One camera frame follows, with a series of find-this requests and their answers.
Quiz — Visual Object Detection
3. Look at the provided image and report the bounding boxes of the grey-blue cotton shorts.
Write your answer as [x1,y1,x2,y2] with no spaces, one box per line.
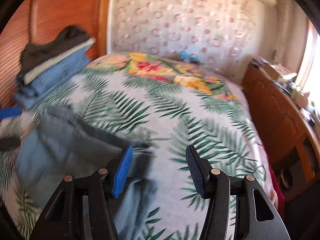
[15,106,157,239]

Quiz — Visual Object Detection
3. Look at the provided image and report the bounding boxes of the folded blue denim jeans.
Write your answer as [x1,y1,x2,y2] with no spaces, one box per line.
[13,47,90,109]

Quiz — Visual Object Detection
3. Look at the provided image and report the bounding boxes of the folded black garment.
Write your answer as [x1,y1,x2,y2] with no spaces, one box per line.
[16,25,92,85]

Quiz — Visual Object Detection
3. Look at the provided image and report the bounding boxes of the folded light grey garment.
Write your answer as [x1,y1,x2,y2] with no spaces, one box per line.
[23,37,96,85]

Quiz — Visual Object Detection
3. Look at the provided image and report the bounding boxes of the wooden cabinet counter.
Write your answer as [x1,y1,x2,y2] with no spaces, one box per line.
[242,64,319,200]

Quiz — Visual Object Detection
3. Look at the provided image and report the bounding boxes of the brown louvered wooden wardrobe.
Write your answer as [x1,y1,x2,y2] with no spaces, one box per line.
[1,0,109,108]

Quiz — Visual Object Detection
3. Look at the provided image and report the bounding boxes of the floral leaf-print bed cover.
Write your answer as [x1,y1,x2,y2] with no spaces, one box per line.
[1,53,278,239]

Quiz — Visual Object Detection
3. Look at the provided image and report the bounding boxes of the cardboard box on counter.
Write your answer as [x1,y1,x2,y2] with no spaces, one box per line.
[263,64,297,81]

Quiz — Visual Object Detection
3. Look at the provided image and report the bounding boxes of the wood-framed window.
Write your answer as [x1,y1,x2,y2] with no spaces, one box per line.
[295,21,320,111]

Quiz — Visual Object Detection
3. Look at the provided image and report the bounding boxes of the blue toy on headboard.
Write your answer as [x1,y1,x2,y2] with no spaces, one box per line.
[179,50,200,63]

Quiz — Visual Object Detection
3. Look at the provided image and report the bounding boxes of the patterned window drape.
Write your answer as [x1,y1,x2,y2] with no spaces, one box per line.
[271,0,309,73]

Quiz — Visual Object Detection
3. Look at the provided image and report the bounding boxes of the sheer pink-circle curtain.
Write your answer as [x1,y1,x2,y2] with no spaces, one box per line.
[110,0,265,68]

